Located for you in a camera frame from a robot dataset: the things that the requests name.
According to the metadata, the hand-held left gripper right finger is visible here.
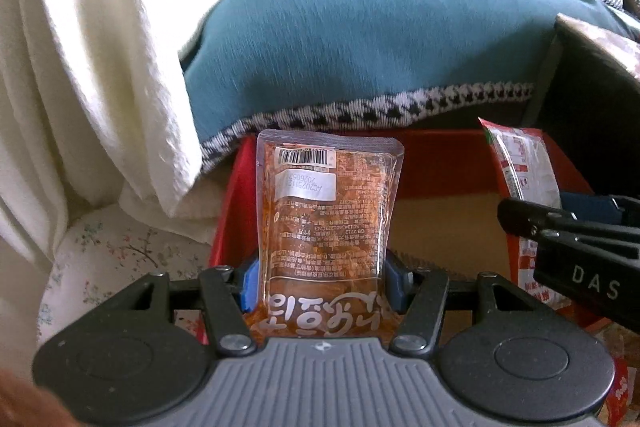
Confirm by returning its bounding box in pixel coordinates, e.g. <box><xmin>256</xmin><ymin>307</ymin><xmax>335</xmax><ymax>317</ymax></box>
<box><xmin>382</xmin><ymin>252</ymin><xmax>543</xmax><ymax>358</ymax></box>

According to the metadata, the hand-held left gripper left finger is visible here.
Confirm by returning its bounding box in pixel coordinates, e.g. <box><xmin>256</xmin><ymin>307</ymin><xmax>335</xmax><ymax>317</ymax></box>
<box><xmin>117</xmin><ymin>257</ymin><xmax>261</xmax><ymax>358</ymax></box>

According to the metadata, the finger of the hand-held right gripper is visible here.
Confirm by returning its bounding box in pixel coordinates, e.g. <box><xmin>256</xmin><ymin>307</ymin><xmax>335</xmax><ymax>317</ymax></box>
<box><xmin>560</xmin><ymin>192</ymin><xmax>640</xmax><ymax>229</ymax></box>
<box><xmin>497</xmin><ymin>197</ymin><xmax>640</xmax><ymax>255</ymax></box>

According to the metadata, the red snack packet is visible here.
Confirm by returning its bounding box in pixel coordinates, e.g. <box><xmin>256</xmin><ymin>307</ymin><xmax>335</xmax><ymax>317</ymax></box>
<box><xmin>477</xmin><ymin>117</ymin><xmax>566</xmax><ymax>308</ymax></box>

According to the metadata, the orange clear snack pouch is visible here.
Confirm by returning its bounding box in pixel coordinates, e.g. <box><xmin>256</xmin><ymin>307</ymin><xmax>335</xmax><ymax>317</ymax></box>
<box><xmin>244</xmin><ymin>129</ymin><xmax>405</xmax><ymax>343</ymax></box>

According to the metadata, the red cardboard box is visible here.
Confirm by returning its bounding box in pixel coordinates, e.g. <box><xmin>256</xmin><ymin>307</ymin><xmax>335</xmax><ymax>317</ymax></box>
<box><xmin>202</xmin><ymin>129</ymin><xmax>611</xmax><ymax>348</ymax></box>

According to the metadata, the red printed snack wrapper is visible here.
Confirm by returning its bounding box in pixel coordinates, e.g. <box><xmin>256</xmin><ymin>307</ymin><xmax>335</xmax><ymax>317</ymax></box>
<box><xmin>597</xmin><ymin>324</ymin><xmax>637</xmax><ymax>427</ymax></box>

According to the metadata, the dark side table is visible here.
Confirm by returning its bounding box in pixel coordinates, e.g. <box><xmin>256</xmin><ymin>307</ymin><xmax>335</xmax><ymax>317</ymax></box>
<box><xmin>522</xmin><ymin>13</ymin><xmax>640</xmax><ymax>198</ymax></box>

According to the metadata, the teal blanket with houndstooth border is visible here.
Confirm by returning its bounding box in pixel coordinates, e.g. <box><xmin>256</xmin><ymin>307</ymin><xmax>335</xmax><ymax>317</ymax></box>
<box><xmin>177</xmin><ymin>0</ymin><xmax>640</xmax><ymax>172</ymax></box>

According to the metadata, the white textured cloth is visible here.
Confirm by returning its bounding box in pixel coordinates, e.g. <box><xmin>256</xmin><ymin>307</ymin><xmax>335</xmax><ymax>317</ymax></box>
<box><xmin>0</xmin><ymin>0</ymin><xmax>261</xmax><ymax>258</ymax></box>

